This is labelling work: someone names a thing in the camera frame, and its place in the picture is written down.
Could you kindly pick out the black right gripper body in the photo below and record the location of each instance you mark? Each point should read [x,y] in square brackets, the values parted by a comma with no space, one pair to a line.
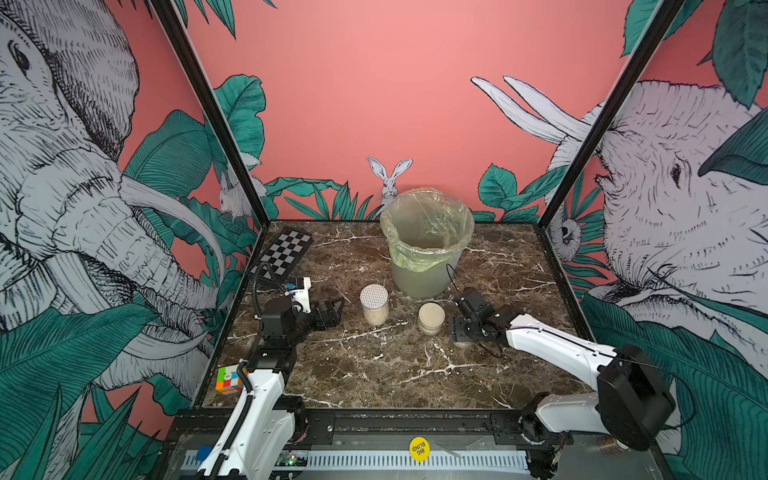
[462,331]

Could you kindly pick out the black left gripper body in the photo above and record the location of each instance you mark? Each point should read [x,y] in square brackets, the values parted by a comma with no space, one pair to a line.
[305,324]

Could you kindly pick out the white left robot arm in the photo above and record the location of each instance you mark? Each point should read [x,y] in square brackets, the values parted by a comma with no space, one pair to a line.
[265,420]

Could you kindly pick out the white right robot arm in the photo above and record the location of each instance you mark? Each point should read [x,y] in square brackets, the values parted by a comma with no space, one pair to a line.
[629,399]

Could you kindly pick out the jar with patterned lid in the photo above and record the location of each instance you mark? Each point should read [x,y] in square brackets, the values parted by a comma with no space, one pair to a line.
[374,299]

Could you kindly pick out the black white checkerboard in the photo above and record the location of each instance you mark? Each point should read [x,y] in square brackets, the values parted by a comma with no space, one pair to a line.
[280,258]

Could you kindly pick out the colourful puzzle cube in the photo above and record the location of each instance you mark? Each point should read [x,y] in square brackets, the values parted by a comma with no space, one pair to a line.
[228,380]

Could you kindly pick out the white bin with green bag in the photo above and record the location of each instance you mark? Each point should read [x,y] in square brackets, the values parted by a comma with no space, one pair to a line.
[426,232]

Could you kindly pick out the small green circuit board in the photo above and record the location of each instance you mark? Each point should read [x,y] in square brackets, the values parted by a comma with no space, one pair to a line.
[291,460]

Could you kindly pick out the yellow round sticker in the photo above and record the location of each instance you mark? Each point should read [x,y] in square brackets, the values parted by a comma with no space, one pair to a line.
[419,449]

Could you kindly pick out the blue tape piece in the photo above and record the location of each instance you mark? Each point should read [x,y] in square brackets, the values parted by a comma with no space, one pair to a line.
[202,453]

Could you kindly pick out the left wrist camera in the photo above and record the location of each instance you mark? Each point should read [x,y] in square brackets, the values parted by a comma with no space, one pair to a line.
[297,289]

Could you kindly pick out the white slotted cable duct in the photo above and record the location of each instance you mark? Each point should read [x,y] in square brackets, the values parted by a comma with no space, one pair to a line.
[339,460]

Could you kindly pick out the copper wire spool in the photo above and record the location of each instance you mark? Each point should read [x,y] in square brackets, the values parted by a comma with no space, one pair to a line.
[608,445]

